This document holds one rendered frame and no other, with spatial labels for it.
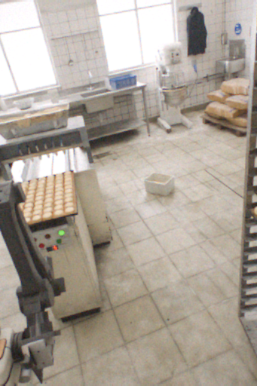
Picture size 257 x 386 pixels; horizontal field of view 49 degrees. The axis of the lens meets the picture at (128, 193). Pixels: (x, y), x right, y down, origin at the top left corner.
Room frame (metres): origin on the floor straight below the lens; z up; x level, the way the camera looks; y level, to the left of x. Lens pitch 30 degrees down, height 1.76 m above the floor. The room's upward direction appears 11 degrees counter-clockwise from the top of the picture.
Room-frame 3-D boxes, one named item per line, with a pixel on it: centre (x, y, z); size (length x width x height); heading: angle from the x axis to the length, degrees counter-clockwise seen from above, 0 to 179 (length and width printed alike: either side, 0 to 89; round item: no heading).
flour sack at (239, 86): (4.62, -2.13, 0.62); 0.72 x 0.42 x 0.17; 20
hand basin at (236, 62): (5.54, -2.33, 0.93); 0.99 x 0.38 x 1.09; 14
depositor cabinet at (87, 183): (2.67, 0.65, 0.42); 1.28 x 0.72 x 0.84; 6
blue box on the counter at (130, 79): (5.14, -0.28, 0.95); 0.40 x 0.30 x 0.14; 107
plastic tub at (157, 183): (2.97, -0.39, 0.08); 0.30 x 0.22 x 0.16; 48
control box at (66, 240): (1.34, 0.50, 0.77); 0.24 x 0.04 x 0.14; 96
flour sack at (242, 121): (4.38, -2.19, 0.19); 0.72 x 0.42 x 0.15; 108
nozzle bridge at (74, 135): (2.20, 0.59, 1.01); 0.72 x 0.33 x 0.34; 96
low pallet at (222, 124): (4.66, -2.10, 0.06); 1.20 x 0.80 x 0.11; 16
